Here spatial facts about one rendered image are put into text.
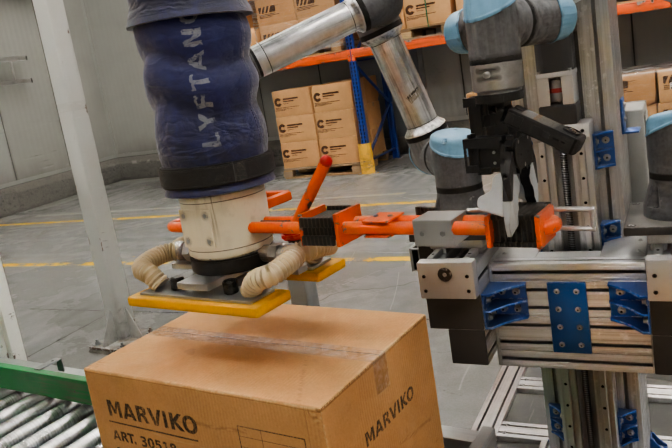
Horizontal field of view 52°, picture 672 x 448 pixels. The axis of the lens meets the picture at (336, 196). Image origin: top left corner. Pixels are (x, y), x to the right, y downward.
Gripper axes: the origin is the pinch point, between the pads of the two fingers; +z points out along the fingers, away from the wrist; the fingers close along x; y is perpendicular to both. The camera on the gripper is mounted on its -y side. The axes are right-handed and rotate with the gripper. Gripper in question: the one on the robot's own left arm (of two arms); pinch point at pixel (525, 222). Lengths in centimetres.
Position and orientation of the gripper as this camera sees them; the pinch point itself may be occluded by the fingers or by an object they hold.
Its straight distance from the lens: 109.2
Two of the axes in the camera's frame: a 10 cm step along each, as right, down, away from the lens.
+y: -8.2, 0.2, 5.8
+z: 1.5, 9.7, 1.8
